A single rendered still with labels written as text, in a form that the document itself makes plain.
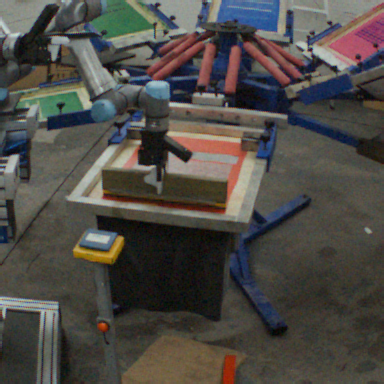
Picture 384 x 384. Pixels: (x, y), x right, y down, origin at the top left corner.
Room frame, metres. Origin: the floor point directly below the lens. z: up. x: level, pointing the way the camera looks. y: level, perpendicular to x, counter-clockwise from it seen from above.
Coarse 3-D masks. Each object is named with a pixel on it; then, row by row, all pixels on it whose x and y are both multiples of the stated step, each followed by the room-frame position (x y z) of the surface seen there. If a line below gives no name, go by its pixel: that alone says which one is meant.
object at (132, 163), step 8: (184, 144) 2.53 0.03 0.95; (192, 144) 2.53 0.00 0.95; (136, 152) 2.45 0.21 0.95; (128, 160) 2.37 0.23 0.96; (136, 160) 2.37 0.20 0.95; (168, 160) 2.38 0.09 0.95; (176, 160) 2.38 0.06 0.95; (128, 168) 2.30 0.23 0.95; (136, 168) 2.30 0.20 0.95; (144, 168) 2.30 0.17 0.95; (168, 168) 2.30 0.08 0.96; (176, 168) 2.31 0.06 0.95; (120, 200) 2.05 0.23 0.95; (128, 200) 2.05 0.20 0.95; (136, 200) 2.05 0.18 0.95
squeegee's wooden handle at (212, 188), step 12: (108, 168) 2.08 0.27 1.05; (120, 168) 2.08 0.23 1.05; (108, 180) 2.07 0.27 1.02; (120, 180) 2.06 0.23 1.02; (132, 180) 2.05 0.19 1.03; (168, 180) 2.03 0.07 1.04; (180, 180) 2.02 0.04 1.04; (192, 180) 2.01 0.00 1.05; (204, 180) 2.01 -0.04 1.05; (216, 180) 2.00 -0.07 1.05; (156, 192) 2.03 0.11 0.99; (168, 192) 2.03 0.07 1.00; (180, 192) 2.02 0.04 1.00; (192, 192) 2.01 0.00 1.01; (204, 192) 2.01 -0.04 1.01; (216, 192) 2.00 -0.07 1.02
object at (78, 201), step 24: (144, 120) 2.70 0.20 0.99; (120, 144) 2.45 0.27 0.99; (96, 168) 2.22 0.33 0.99; (264, 168) 2.27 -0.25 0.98; (72, 192) 2.03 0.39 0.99; (120, 216) 1.93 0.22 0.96; (144, 216) 1.92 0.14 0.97; (168, 216) 1.90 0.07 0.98; (192, 216) 1.89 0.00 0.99; (216, 216) 1.89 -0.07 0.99; (240, 216) 1.89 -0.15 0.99
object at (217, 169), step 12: (204, 144) 2.54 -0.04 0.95; (216, 144) 2.54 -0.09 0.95; (228, 144) 2.54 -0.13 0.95; (240, 144) 2.55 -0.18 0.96; (240, 156) 2.43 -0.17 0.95; (192, 168) 2.31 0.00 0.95; (204, 168) 2.31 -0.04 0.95; (216, 168) 2.32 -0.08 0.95; (228, 168) 2.32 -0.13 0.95; (240, 168) 2.32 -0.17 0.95; (228, 180) 2.22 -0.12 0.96; (228, 192) 2.13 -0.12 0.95; (168, 204) 2.03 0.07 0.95
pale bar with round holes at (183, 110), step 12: (180, 108) 2.73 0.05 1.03; (192, 108) 2.73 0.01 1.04; (204, 108) 2.72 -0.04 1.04; (216, 108) 2.72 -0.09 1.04; (228, 108) 2.73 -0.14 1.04; (216, 120) 2.71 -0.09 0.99; (228, 120) 2.70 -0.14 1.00; (240, 120) 2.69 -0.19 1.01; (252, 120) 2.69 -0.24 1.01; (264, 120) 2.66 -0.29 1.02; (276, 120) 2.66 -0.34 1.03
